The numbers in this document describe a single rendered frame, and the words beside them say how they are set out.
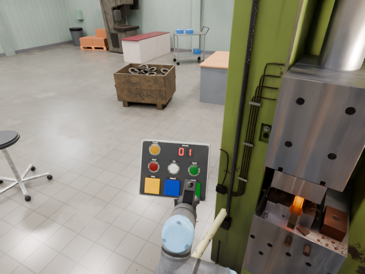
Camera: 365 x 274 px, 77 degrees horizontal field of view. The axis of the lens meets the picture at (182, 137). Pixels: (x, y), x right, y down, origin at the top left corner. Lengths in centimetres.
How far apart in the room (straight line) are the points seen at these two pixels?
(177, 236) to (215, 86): 395
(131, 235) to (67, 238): 56
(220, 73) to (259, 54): 335
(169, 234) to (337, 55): 86
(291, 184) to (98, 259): 165
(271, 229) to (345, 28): 86
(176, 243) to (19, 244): 203
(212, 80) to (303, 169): 359
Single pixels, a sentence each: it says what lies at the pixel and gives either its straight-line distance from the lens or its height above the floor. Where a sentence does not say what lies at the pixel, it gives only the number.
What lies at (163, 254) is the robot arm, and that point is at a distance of 75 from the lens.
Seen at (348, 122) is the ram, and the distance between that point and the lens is 93.
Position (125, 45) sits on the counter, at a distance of 805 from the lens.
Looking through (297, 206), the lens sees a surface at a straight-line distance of 117.
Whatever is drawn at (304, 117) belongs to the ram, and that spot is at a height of 143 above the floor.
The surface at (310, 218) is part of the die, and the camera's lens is 119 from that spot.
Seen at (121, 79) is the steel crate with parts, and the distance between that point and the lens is 441.
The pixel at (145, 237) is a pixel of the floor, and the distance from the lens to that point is 223.
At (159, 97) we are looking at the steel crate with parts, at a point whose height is 26.
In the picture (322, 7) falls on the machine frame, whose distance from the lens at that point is 135.
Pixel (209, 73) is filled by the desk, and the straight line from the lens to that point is 445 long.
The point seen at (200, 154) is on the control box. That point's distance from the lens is 111.
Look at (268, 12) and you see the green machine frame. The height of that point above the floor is 175.
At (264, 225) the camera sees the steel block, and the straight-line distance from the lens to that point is 122.
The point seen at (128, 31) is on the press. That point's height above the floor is 78.
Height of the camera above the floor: 180
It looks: 31 degrees down
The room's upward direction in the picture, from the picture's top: 1 degrees counter-clockwise
